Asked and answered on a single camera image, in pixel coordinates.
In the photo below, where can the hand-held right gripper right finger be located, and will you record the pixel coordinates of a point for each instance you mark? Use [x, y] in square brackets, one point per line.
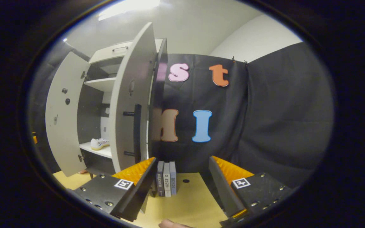
[222, 186]

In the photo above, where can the white shoe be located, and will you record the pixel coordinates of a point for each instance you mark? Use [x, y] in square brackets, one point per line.
[99, 144]

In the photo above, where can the ceiling light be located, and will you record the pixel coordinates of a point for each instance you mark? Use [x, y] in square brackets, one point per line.
[128, 8]

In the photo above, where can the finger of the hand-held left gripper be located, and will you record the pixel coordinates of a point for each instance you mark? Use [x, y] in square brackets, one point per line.
[35, 138]

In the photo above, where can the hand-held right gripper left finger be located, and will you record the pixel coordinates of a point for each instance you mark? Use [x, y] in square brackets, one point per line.
[141, 190]

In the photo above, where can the white and grey shoe cabinet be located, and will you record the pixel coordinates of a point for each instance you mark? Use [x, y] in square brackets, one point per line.
[97, 84]

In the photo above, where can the white cabinet drawer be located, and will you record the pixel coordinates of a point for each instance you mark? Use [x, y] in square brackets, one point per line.
[106, 53]

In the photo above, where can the white book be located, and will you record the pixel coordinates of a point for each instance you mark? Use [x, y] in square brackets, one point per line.
[167, 180]

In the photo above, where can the white cabinet door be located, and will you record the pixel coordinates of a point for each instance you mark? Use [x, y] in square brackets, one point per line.
[122, 79]
[62, 133]

